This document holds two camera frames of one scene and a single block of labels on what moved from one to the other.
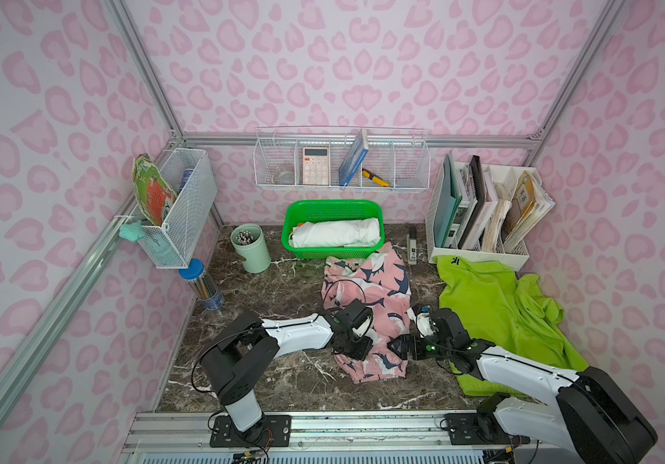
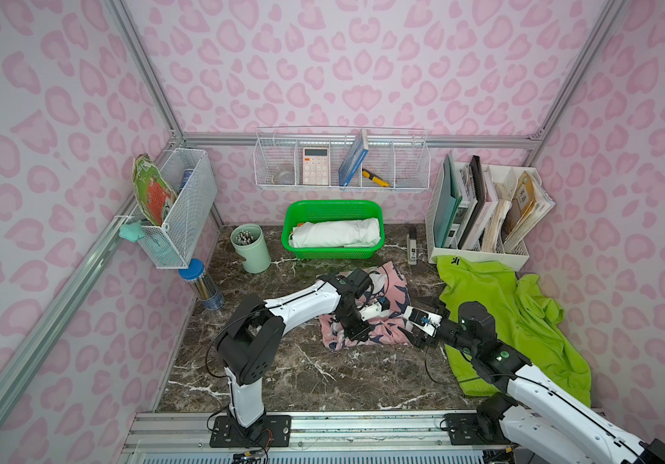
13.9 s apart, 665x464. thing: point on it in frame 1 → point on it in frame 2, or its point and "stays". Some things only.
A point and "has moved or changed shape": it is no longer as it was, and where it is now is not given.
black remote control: x=412 y=247 stays
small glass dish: x=283 y=177 stays
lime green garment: x=496 y=305 stays
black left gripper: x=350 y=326 → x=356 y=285
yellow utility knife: x=375 y=178 stays
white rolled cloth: x=342 y=233 stays
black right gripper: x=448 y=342 → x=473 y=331
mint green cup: x=249 y=244 stays
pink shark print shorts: x=380 y=280 has moved or changed shape
